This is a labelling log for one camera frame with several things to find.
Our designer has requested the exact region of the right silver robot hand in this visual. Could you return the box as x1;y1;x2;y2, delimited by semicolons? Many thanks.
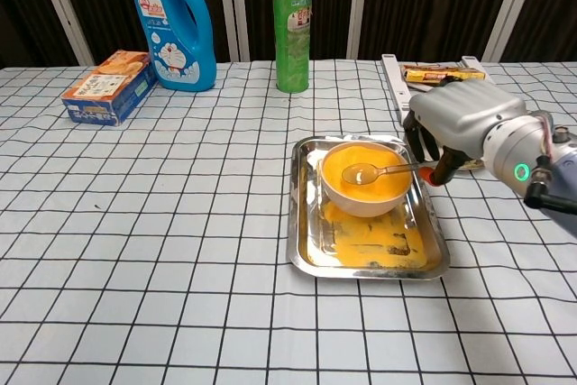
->
402;79;529;188

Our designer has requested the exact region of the metal spoon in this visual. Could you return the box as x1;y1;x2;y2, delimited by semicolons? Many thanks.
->
341;161;425;186

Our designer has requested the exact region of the beige bowl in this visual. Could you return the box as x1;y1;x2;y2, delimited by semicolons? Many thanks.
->
320;142;414;218

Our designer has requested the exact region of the yellow curry box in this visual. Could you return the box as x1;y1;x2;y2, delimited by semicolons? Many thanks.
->
400;63;487;85

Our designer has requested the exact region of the round steel plate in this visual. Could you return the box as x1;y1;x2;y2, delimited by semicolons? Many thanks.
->
404;125;486;172

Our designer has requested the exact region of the white folding laptop stand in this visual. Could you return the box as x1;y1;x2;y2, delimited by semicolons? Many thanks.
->
380;53;497;127

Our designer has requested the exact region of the green chips can red lid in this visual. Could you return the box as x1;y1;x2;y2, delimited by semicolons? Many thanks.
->
270;0;314;94

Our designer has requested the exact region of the rectangular steel tray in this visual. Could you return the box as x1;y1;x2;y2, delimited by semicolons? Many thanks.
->
287;133;452;281

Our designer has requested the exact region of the blue detergent bottle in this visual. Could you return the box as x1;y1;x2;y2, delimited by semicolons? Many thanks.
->
133;0;218;93

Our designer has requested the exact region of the white checked tablecloth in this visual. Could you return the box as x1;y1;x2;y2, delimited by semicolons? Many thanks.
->
0;59;577;385

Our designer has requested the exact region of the orange and blue cracker box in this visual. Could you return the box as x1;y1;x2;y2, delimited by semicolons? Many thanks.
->
60;50;159;127

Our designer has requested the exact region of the black arm cable with plug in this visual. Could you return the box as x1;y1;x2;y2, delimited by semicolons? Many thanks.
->
523;125;577;215

